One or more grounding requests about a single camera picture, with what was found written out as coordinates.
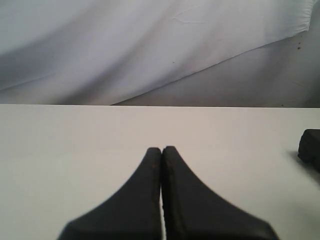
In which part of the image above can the black plastic carrying case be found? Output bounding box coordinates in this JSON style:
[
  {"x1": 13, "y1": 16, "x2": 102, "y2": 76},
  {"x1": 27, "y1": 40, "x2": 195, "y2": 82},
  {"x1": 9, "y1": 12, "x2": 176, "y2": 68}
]
[{"x1": 298, "y1": 129, "x2": 320, "y2": 173}]

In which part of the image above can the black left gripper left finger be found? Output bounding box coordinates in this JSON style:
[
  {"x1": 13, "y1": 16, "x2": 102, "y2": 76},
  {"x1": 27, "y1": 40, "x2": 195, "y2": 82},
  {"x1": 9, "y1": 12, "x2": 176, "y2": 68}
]
[{"x1": 59, "y1": 147, "x2": 162, "y2": 240}]

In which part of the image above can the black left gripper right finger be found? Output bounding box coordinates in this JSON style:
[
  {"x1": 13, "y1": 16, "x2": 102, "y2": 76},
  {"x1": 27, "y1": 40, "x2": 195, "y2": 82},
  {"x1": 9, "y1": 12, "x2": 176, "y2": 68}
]
[{"x1": 161, "y1": 146, "x2": 279, "y2": 240}]

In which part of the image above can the white backdrop cloth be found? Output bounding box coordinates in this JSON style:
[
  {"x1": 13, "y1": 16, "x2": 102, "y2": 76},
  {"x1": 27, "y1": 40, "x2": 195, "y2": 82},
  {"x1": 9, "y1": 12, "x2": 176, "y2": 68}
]
[{"x1": 0, "y1": 0, "x2": 320, "y2": 108}]

